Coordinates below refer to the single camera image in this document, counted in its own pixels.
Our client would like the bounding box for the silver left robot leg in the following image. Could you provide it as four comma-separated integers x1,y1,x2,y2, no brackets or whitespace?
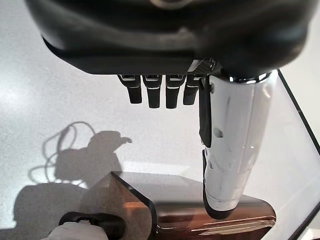
48,211,127,240

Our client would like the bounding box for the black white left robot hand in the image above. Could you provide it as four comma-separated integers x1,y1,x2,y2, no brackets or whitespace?
24,0,315,221

